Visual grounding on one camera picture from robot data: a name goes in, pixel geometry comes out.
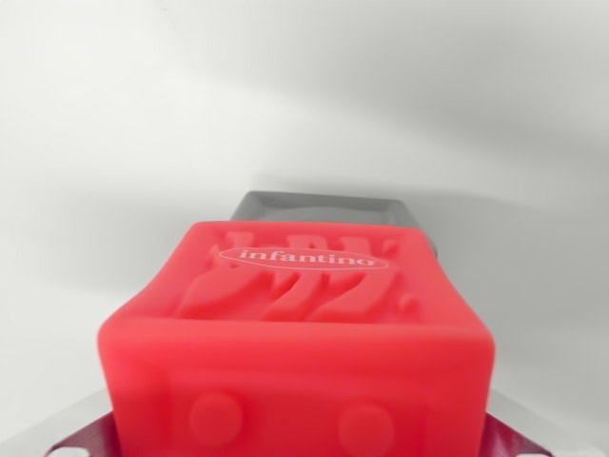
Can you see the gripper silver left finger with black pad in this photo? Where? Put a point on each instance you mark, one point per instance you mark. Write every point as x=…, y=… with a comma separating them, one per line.
x=90, y=431

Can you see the red silicone infantino cube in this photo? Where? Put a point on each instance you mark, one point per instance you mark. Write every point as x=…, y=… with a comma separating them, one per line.
x=295, y=362

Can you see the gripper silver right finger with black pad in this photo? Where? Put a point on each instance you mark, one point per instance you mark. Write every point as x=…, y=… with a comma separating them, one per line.
x=511, y=435

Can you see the grey silicone cube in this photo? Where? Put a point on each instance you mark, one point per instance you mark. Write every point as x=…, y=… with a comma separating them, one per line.
x=333, y=207

